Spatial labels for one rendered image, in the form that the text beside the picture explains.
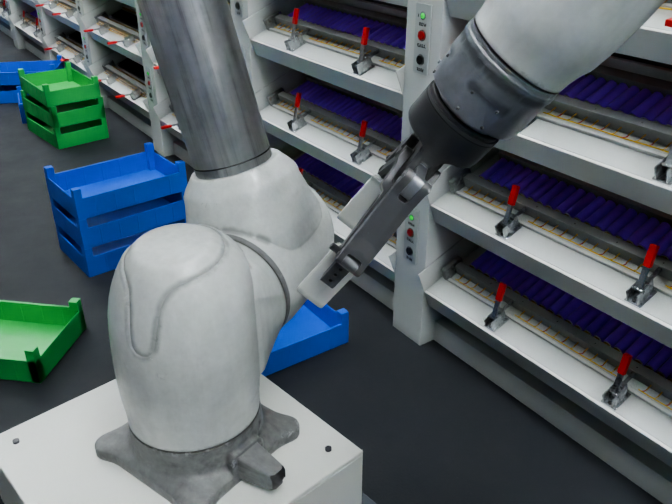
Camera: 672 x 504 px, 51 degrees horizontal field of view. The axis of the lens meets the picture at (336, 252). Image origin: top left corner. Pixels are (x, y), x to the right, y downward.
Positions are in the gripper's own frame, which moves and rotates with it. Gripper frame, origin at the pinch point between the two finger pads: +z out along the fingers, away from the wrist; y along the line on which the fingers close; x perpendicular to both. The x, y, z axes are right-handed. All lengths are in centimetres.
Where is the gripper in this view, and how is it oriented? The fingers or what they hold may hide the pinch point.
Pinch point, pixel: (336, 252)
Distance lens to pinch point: 70.7
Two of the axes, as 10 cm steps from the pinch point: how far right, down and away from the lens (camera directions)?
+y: -2.8, 5.3, -8.0
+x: 7.9, 6.0, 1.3
